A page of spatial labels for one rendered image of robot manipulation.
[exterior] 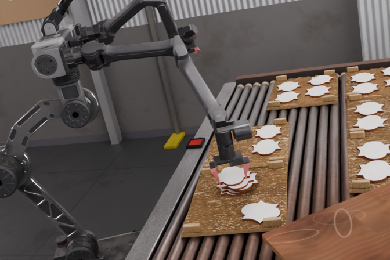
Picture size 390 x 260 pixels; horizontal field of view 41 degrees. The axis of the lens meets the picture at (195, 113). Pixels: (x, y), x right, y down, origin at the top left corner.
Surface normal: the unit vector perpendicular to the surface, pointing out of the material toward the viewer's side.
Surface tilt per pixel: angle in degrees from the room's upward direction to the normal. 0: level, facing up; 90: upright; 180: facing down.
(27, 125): 90
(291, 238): 0
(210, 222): 0
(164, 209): 0
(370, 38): 90
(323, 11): 90
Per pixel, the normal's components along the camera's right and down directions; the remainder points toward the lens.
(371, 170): -0.20, -0.92
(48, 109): 0.07, 0.34
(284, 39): -0.26, 0.40
